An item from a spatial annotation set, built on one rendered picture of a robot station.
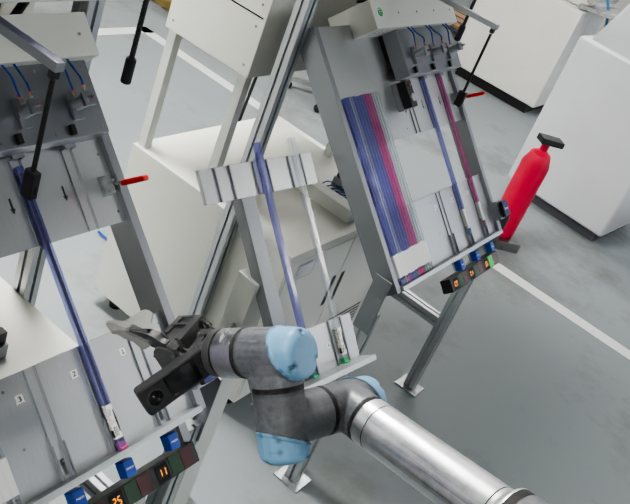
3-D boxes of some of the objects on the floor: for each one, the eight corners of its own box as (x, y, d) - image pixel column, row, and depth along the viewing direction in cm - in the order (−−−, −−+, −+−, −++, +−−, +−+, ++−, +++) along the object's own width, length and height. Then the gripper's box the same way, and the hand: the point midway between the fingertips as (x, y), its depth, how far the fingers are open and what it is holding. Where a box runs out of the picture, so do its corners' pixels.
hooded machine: (498, 185, 514) (617, -43, 446) (539, 170, 562) (652, -38, 494) (599, 249, 486) (742, 17, 418) (633, 227, 534) (767, 15, 466)
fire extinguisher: (525, 247, 455) (582, 146, 425) (507, 260, 434) (565, 155, 404) (484, 220, 464) (536, 120, 434) (463, 232, 443) (517, 128, 413)
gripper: (268, 378, 138) (180, 377, 149) (212, 279, 129) (123, 286, 141) (240, 417, 132) (151, 412, 144) (180, 316, 123) (90, 320, 135)
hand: (126, 361), depth 140 cm, fingers open, 14 cm apart
